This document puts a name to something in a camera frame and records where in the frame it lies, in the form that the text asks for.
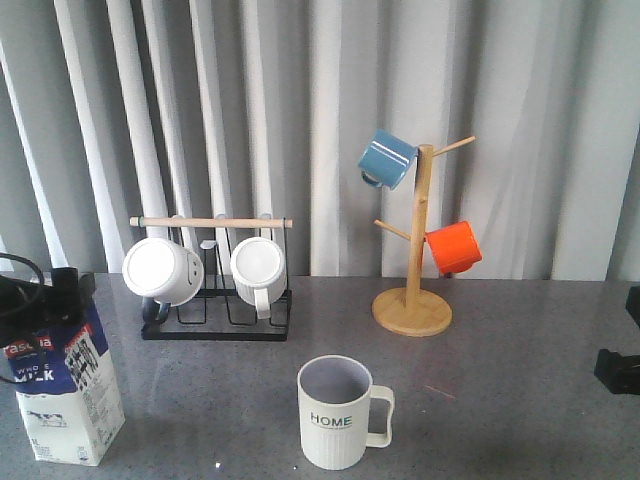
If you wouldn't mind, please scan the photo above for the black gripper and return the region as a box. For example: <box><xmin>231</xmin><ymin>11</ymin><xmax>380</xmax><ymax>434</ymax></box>
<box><xmin>1</xmin><ymin>267</ymin><xmax>96</xmax><ymax>345</ymax></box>

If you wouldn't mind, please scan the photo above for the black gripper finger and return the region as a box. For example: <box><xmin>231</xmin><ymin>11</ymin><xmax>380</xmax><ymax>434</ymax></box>
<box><xmin>594</xmin><ymin>349</ymin><xmax>639</xmax><ymax>395</ymax></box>
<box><xmin>625</xmin><ymin>285</ymin><xmax>640</xmax><ymax>323</ymax></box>

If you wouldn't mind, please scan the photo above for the blue white milk carton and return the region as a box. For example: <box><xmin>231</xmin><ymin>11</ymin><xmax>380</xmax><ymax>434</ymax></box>
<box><xmin>4</xmin><ymin>302</ymin><xmax>125</xmax><ymax>466</ymax></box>

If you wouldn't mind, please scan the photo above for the cream HOME mug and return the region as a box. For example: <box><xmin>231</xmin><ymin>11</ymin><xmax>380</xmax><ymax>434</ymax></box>
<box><xmin>297</xmin><ymin>354</ymin><xmax>395</xmax><ymax>470</ymax></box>

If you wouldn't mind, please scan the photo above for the white smiley mug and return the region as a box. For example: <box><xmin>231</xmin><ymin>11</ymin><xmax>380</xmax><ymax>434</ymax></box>
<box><xmin>122</xmin><ymin>238</ymin><xmax>205</xmax><ymax>325</ymax></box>

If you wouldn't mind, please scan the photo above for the grey pleated curtain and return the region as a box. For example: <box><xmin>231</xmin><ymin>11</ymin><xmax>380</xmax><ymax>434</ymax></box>
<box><xmin>1</xmin><ymin>1</ymin><xmax>639</xmax><ymax>281</ymax></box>

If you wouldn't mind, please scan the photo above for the orange enamel mug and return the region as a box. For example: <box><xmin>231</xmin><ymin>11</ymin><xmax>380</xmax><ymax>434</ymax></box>
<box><xmin>424</xmin><ymin>221</ymin><xmax>482</xmax><ymax>274</ymax></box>

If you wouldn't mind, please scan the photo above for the white ribbed mug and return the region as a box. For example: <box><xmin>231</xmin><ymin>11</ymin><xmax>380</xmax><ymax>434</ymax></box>
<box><xmin>230</xmin><ymin>237</ymin><xmax>286</xmax><ymax>319</ymax></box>

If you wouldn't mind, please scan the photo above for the wooden mug tree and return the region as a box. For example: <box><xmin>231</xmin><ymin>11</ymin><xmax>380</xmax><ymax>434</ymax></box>
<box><xmin>371</xmin><ymin>136</ymin><xmax>476</xmax><ymax>337</ymax></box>

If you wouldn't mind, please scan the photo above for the blue enamel mug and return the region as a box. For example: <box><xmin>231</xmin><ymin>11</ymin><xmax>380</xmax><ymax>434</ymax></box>
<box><xmin>358</xmin><ymin>129</ymin><xmax>418</xmax><ymax>190</ymax></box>

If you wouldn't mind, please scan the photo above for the black wire mug rack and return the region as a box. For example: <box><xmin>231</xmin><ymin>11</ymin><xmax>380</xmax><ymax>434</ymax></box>
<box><xmin>130</xmin><ymin>216</ymin><xmax>293</xmax><ymax>341</ymax></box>

